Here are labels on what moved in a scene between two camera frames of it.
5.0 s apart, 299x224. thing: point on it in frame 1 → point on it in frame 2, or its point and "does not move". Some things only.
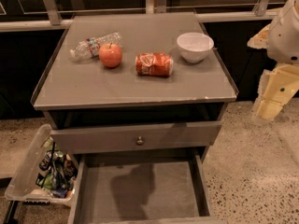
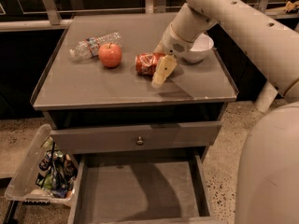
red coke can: (156, 64) does not move
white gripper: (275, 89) → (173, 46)
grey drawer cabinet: (134, 85) does not move
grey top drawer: (135, 137) does not move
